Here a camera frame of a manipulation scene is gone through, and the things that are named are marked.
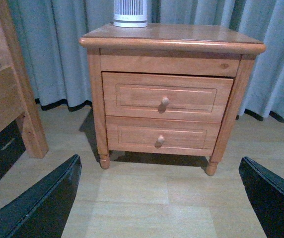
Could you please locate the wooden nightstand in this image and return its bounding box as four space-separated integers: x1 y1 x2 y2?
79 24 266 176

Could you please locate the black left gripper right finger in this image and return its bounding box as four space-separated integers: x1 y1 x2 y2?
239 157 284 238

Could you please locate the black under-bed drawer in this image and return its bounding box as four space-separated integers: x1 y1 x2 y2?
0 121 26 180

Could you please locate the wooden bed frame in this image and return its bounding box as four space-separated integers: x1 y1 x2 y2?
0 0 49 158

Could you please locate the grey curtain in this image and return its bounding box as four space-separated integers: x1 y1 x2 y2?
8 0 284 122

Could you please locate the white cylindrical air purifier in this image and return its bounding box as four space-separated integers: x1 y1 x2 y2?
113 0 147 28

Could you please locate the wooden drawer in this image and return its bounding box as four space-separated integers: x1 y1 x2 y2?
106 116 220 156
102 72 233 122

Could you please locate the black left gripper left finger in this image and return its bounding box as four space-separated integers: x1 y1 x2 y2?
0 154 82 238

